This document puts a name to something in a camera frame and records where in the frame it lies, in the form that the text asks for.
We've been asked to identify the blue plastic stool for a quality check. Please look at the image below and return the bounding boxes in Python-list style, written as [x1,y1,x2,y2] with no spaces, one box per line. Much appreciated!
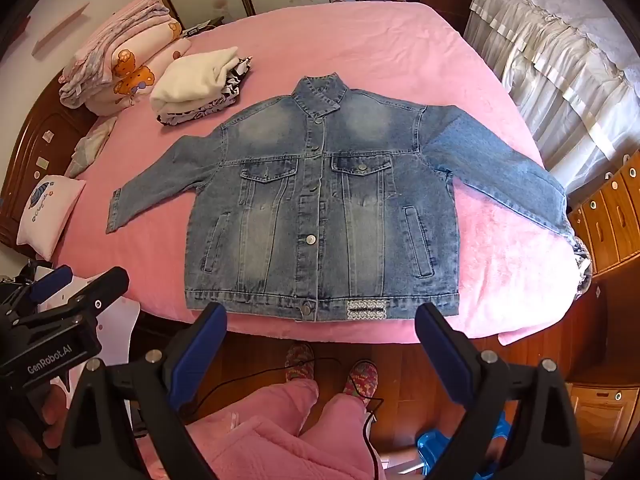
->
[415,420,511,466]

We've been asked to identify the folded pink cartoon quilt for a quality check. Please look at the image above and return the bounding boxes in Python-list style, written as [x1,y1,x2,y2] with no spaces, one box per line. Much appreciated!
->
[58,0,193,111]

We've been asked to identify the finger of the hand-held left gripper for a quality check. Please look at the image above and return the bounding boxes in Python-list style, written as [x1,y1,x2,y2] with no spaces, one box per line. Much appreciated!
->
[22,264,73,306]
[60,266,131,322]

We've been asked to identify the wooden headboard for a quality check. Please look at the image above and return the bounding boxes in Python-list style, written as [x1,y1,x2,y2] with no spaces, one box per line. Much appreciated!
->
[0,80,98,248]

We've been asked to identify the black and white printed garment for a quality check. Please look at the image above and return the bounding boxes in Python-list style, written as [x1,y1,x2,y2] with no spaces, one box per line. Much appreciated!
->
[156,55,251,127]

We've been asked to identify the low wooden cabinet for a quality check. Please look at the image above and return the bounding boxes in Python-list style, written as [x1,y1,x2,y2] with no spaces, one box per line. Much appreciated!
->
[570,380,640,461]

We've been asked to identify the white folded sweater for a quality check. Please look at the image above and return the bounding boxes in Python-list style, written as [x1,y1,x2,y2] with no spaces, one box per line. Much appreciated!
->
[150,46,241,113]

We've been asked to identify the blue denim jacket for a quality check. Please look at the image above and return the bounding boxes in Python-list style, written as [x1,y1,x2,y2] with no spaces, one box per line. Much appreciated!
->
[105,75,576,322]

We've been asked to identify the black white patterned cloth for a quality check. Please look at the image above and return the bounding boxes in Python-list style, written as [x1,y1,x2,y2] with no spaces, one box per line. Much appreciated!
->
[570,237,596,301]

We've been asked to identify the white frilled cover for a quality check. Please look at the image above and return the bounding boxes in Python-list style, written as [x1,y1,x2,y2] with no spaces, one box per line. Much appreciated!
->
[462,0,640,201]

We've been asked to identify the wooden drawer cabinet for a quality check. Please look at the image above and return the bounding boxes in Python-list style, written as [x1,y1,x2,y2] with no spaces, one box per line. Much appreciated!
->
[567,147,640,276]

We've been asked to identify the small pink white pillow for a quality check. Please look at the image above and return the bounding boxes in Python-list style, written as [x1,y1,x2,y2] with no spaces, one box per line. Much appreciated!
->
[16,175,87,262]

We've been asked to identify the patterned slipper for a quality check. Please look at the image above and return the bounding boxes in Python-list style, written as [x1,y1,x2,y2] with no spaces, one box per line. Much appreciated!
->
[345,360,379,401]
[284,342,316,386]

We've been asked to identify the person's pink trousered legs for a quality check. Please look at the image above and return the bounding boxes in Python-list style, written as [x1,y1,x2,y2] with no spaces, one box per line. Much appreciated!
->
[140,377,383,480]

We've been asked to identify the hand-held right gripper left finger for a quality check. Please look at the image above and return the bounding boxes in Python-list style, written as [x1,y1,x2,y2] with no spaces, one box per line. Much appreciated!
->
[57,302,228,480]

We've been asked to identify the pink bed blanket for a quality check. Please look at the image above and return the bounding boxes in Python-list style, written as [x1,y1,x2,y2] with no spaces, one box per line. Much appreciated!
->
[50,2,581,346]

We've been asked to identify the pink wall shelf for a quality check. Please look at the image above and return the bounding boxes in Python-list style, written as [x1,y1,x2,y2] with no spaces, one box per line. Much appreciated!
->
[32,2,91,56]

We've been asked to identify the grey folded cloth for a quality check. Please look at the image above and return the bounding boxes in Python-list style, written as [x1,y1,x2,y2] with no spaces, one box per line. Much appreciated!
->
[64,116,118,179]

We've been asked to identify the white plastic chair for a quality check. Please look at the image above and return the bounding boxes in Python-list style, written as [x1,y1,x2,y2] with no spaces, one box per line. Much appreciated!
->
[37,295,141,426]

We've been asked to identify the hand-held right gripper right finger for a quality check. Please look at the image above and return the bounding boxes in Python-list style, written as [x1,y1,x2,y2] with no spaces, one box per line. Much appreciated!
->
[415,302,586,480]

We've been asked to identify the person's left hand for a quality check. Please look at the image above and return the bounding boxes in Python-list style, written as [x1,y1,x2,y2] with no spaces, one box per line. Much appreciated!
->
[10,381,74,462]

